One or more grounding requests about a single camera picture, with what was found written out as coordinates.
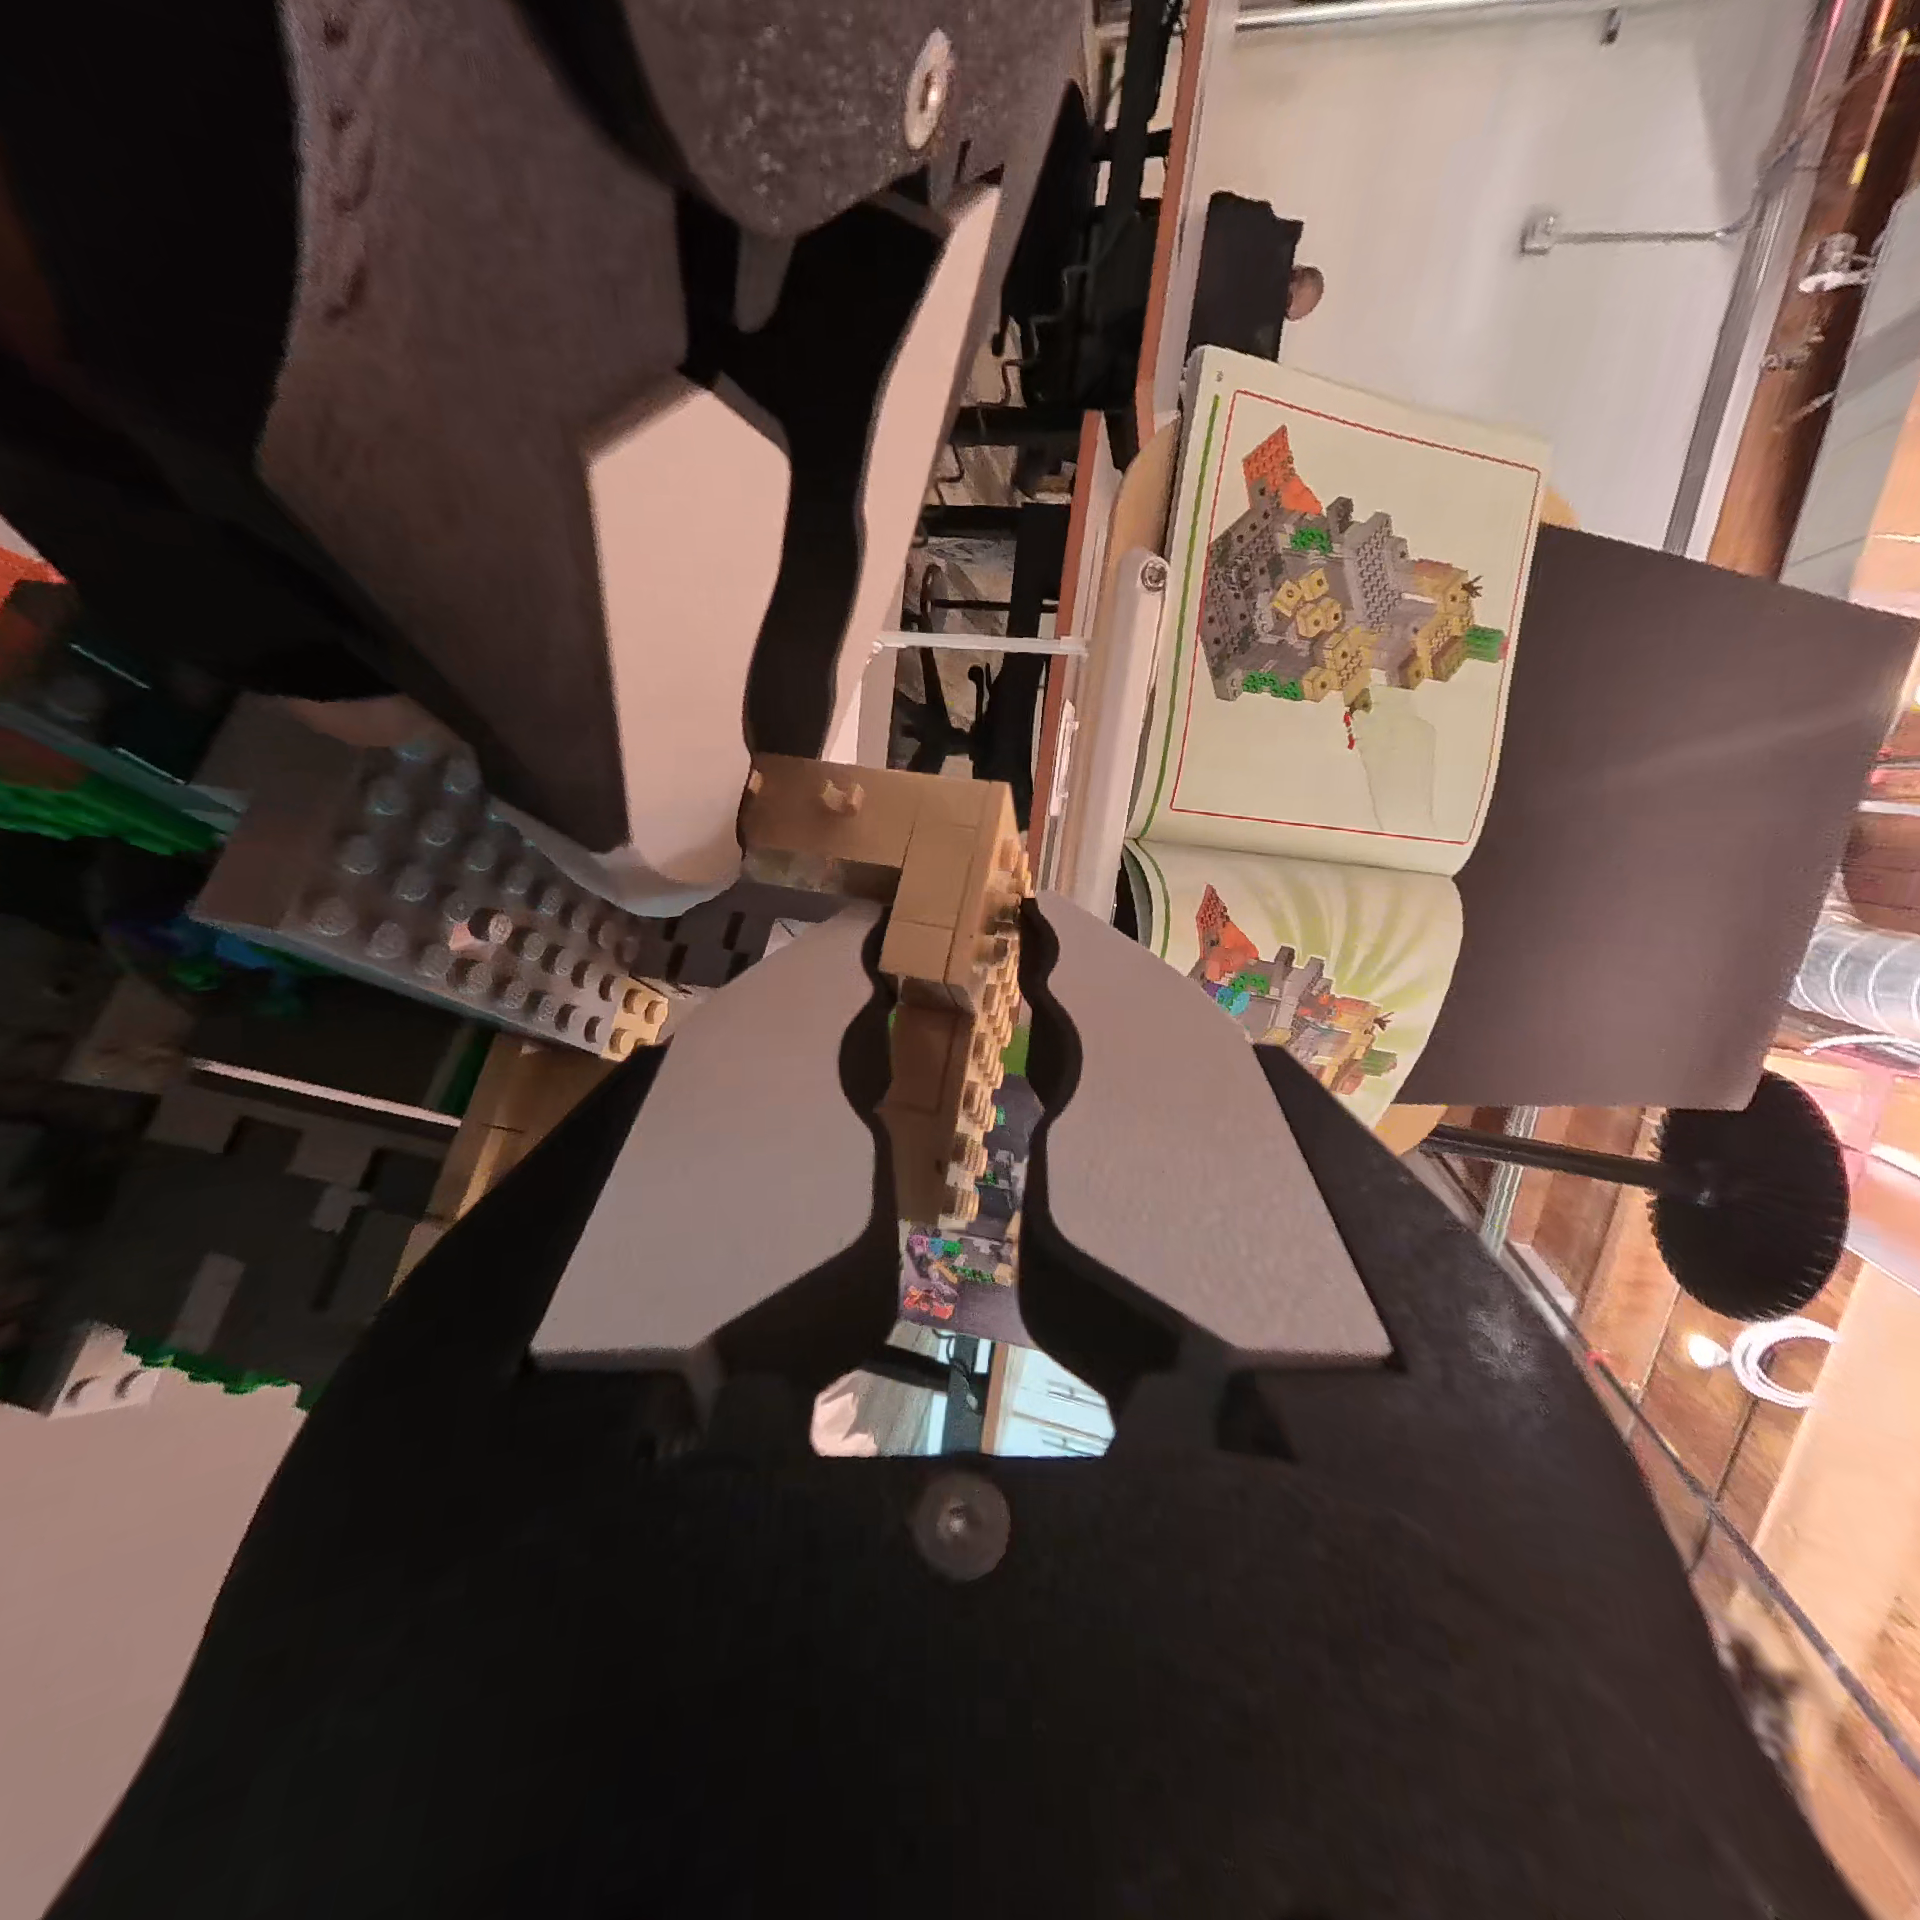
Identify white coiled cable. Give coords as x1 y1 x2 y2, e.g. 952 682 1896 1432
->
1687 1316 1850 1407

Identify wooden office table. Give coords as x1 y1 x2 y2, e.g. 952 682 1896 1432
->
1026 0 1222 903

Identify black monitor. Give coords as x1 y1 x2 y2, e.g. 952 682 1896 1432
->
1201 192 1306 362

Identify silver ventilation duct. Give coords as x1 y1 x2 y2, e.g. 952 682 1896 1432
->
1787 911 1920 1039

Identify orange toy brick plate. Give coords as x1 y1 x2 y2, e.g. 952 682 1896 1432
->
0 544 74 677

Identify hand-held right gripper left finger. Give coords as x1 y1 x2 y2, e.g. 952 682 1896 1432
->
532 901 906 1389

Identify black round brush disc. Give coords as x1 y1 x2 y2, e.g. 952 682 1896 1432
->
1417 1072 1855 1326

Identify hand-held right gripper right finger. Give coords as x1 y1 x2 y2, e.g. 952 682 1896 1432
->
1019 892 1402 1389

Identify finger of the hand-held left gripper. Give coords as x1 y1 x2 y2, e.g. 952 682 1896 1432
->
584 375 800 920
746 181 1008 770

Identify open instruction booklet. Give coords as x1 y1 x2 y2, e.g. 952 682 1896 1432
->
1123 344 1555 1130

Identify tan brick wall chunk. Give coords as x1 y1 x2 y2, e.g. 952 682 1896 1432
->
739 755 1041 1234

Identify toy brick tower model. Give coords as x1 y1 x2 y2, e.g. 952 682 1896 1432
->
0 720 692 1419

